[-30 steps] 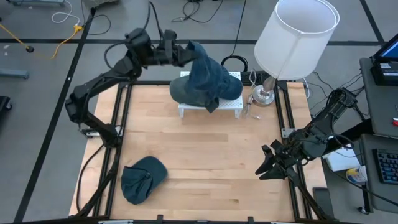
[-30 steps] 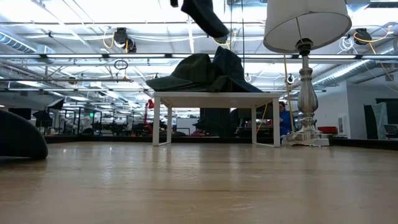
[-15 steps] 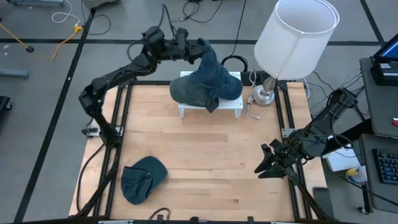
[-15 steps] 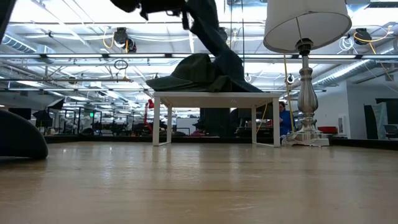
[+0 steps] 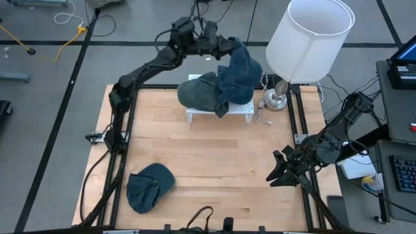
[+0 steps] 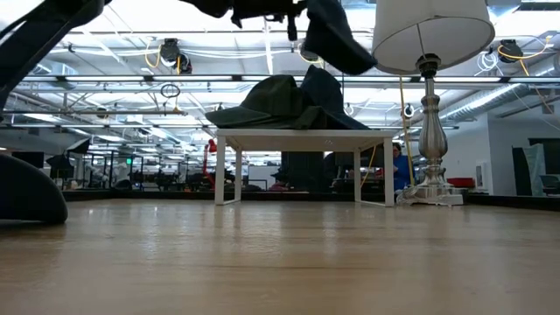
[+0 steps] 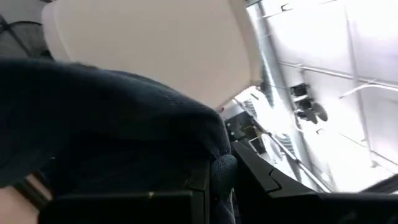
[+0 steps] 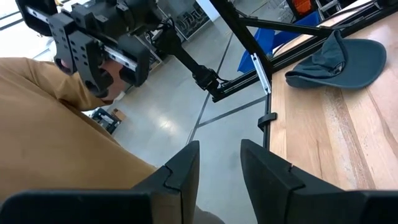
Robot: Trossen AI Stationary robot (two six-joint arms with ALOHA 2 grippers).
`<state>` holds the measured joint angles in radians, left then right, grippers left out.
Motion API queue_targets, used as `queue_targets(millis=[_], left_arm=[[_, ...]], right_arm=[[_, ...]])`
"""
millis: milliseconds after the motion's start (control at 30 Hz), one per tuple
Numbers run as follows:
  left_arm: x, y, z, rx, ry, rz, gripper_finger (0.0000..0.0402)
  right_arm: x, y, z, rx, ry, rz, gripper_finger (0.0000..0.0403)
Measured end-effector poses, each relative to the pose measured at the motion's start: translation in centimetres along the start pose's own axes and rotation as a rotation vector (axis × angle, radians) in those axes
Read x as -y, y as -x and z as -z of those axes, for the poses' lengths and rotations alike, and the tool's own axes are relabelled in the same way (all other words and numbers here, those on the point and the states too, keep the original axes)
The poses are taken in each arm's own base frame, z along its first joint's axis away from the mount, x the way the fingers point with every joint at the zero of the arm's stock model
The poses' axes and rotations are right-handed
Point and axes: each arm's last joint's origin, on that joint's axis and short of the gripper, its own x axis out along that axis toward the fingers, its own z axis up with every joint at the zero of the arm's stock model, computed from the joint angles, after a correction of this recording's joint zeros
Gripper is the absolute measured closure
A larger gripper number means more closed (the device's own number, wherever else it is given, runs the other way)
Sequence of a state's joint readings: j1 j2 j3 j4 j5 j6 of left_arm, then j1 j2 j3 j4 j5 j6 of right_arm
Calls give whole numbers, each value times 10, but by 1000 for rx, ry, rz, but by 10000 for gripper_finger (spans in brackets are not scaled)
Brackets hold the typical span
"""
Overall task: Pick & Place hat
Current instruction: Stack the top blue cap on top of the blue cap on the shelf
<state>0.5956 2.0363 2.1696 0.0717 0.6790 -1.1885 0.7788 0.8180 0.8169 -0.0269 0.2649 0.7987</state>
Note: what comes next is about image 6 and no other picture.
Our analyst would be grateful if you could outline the yellow hanging cable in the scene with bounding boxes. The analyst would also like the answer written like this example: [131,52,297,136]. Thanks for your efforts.
[396,76,416,187]

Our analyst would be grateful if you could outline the person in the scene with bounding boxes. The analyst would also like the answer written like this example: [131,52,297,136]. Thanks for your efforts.
[390,142,416,193]

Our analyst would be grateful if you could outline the red box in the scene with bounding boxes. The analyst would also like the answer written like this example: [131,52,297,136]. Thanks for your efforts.
[446,177,476,190]

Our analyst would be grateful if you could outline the silver ventilation duct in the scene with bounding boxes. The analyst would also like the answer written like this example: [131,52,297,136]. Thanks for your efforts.
[439,82,560,124]

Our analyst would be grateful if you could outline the red background machine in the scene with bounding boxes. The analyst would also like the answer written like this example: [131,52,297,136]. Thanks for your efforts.
[201,138,219,189]

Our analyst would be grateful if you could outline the long ceiling light rail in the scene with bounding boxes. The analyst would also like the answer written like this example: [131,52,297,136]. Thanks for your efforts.
[21,74,560,86]

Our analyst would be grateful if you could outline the black hanging cable loop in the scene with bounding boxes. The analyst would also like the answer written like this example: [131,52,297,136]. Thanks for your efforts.
[159,83,182,116]

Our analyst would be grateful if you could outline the black ceiling cable reel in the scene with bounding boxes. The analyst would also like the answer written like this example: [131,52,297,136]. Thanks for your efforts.
[298,42,321,63]
[158,38,193,75]
[497,38,524,65]

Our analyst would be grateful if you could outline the small white shelf riser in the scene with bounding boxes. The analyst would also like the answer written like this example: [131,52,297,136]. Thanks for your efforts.
[213,128,397,207]

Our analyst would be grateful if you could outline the clear lamp cable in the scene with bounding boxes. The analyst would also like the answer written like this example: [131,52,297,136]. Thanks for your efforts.
[395,184,422,207]

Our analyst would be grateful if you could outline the blue denim cap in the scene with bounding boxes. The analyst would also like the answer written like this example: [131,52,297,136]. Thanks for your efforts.
[300,64,372,131]
[303,0,378,76]

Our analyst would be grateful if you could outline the white lamp shade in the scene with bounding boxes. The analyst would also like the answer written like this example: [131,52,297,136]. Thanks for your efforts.
[370,0,496,76]

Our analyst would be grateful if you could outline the dark navy cap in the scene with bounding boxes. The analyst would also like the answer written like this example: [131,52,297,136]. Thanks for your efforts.
[0,153,69,227]

